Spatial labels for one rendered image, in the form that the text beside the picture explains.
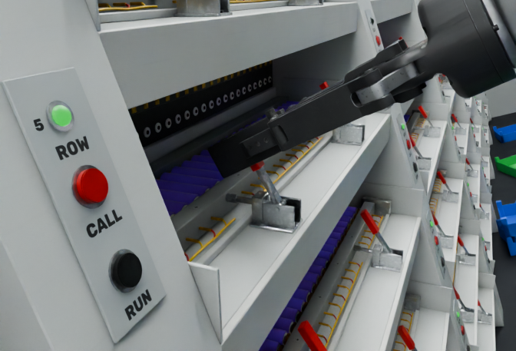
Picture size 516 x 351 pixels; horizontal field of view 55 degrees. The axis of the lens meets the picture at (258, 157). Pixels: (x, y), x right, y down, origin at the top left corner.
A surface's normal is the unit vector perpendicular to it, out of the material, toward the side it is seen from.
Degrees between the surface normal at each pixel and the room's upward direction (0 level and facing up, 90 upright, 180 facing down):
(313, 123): 92
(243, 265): 20
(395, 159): 90
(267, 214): 90
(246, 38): 109
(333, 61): 90
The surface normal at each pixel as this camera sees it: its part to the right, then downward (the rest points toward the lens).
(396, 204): -0.40, 0.30
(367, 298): -0.02, -0.95
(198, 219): 0.92, 0.11
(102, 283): 0.86, -0.22
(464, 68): -0.18, 0.63
